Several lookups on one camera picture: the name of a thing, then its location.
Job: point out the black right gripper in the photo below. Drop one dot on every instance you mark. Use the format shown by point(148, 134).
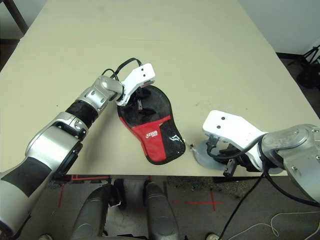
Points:
point(247, 162)

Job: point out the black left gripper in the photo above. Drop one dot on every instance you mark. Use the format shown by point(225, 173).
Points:
point(143, 92)

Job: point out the red black paddle case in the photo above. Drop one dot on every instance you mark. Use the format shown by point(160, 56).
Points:
point(152, 147)

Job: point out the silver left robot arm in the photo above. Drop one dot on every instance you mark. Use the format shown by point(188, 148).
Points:
point(55, 140)

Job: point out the grey robot right leg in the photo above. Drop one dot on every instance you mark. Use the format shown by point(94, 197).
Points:
point(160, 215)

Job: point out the grey robot leg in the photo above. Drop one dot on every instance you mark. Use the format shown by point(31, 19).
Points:
point(92, 215)
point(160, 215)

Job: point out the black bag on floor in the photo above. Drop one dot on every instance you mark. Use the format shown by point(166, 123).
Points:
point(310, 75)

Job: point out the grey robot left leg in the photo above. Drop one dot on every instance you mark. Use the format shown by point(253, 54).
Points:
point(92, 215)

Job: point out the black tripod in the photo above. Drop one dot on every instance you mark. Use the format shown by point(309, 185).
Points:
point(311, 53)

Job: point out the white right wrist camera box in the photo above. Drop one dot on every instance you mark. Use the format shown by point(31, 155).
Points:
point(230, 127)

